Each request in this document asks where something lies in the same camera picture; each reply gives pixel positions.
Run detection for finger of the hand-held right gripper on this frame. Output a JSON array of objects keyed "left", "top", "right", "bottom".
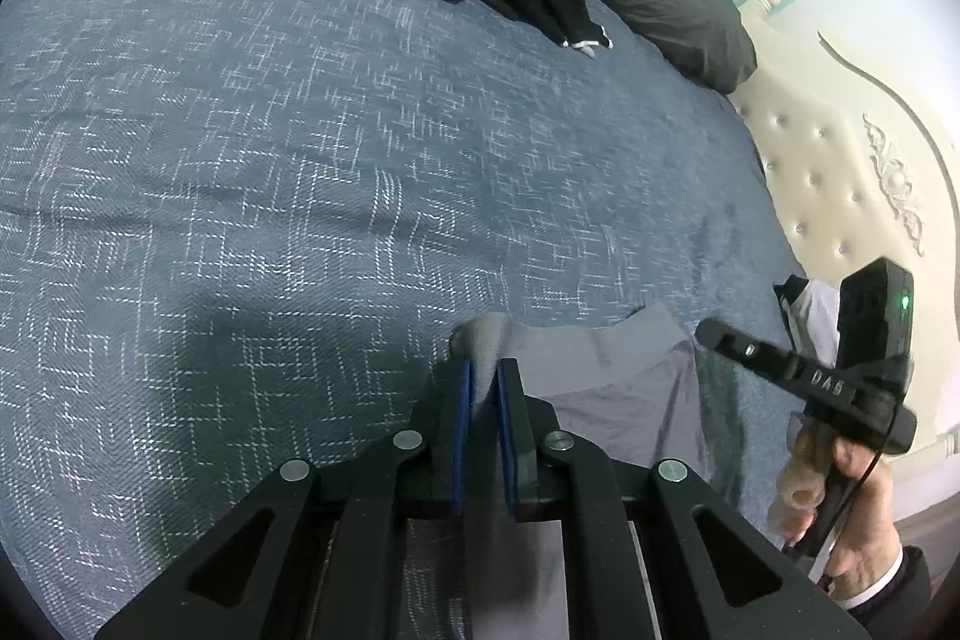
[{"left": 694, "top": 319, "right": 811, "bottom": 395}]

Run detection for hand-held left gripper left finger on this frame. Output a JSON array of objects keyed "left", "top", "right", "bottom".
[{"left": 94, "top": 359, "right": 475, "bottom": 640}]

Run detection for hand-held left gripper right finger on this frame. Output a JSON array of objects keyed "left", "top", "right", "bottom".
[{"left": 495, "top": 357, "right": 863, "bottom": 640}]

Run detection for grey shorts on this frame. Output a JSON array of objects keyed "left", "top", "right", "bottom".
[{"left": 401, "top": 301, "right": 713, "bottom": 640}]

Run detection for person's right forearm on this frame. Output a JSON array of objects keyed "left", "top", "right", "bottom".
[{"left": 832, "top": 546, "right": 935, "bottom": 640}]

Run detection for person's right hand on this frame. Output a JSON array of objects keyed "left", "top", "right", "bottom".
[{"left": 765, "top": 415, "right": 905, "bottom": 611}]

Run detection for light grey folded garment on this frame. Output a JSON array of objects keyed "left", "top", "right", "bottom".
[{"left": 780, "top": 280, "right": 845, "bottom": 431}]

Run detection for cream bed headboard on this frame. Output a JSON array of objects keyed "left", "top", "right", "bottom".
[{"left": 727, "top": 0, "right": 960, "bottom": 521}]

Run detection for blue patterned bedspread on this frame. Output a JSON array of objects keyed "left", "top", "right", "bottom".
[{"left": 0, "top": 0, "right": 811, "bottom": 640}]

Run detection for black cable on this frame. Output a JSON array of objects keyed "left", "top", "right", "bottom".
[{"left": 795, "top": 377, "right": 912, "bottom": 562}]

